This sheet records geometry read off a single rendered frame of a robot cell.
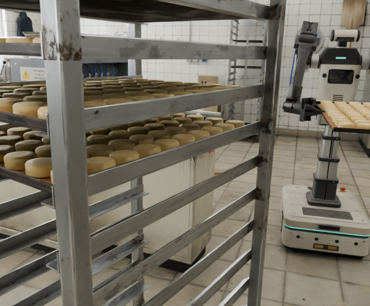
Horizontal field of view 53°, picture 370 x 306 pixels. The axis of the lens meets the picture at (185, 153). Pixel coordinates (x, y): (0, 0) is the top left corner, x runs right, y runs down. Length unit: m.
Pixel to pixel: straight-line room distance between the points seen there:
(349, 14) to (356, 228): 4.03
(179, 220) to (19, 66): 1.20
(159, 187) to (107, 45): 1.60
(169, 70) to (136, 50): 5.85
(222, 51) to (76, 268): 0.48
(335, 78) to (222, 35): 3.85
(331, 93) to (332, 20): 3.62
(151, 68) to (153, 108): 5.93
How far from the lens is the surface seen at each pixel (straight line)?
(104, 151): 0.66
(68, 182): 0.46
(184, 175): 1.97
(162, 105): 0.61
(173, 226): 2.11
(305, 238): 2.51
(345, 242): 2.54
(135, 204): 1.28
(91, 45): 0.50
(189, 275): 0.81
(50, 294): 1.14
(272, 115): 0.95
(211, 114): 2.16
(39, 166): 0.59
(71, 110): 0.44
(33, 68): 2.17
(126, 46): 0.54
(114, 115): 0.53
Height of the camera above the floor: 1.23
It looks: 15 degrees down
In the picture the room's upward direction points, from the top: 1 degrees clockwise
